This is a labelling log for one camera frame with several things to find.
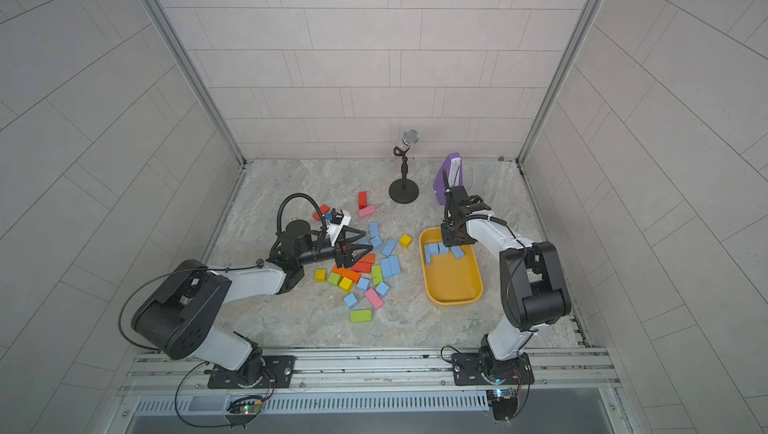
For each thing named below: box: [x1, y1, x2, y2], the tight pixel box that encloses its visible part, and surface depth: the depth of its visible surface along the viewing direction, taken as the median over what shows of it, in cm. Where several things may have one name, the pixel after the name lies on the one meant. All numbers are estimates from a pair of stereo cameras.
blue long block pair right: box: [388, 254, 401, 275], surface depth 91 cm
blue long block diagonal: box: [382, 238, 397, 257], surface depth 94 cm
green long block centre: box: [372, 265, 383, 285], surface depth 88 cm
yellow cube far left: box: [314, 269, 327, 283], surface depth 87 cm
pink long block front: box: [365, 288, 384, 310], surface depth 84 cm
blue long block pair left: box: [380, 258, 392, 278], surface depth 89 cm
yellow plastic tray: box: [419, 227, 483, 306], surface depth 89 cm
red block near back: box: [358, 191, 369, 210], surface depth 106 cm
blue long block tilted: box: [369, 221, 379, 239], surface depth 99 cm
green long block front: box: [350, 309, 372, 323], surface depth 81 cm
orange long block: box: [332, 265, 361, 283], surface depth 88 cm
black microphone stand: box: [388, 146, 419, 204], surface depth 107 cm
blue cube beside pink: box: [376, 282, 390, 298], surface depth 84 cm
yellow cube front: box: [339, 276, 353, 293], surface depth 85 cm
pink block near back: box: [358, 206, 376, 219], surface depth 104 cm
